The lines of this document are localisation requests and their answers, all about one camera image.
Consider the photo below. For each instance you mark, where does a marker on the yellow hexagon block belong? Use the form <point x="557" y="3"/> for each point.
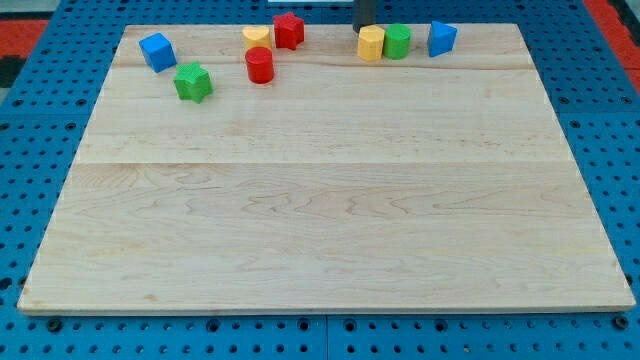
<point x="370" y="43"/>

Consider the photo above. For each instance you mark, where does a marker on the light wooden board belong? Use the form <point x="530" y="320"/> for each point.
<point x="416" y="186"/>

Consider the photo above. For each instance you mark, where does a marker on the red cylinder block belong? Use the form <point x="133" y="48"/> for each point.
<point x="259" y="62"/>

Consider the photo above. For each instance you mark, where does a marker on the red star block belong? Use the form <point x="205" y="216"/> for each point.
<point x="289" y="30"/>

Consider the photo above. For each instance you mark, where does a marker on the yellow heart block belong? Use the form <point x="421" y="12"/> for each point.
<point x="256" y="36"/>

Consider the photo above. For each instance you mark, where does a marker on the green star block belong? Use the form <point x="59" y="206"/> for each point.
<point x="192" y="82"/>

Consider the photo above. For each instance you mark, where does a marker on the green cylinder block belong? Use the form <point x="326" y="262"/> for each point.
<point x="396" y="41"/>

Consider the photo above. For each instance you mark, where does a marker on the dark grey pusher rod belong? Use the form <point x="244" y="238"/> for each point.
<point x="363" y="14"/>

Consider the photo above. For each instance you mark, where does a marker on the blue triangle block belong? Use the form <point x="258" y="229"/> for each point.
<point x="441" y="38"/>

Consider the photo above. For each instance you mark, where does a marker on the blue cube block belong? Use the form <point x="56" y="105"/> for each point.
<point x="158" y="52"/>

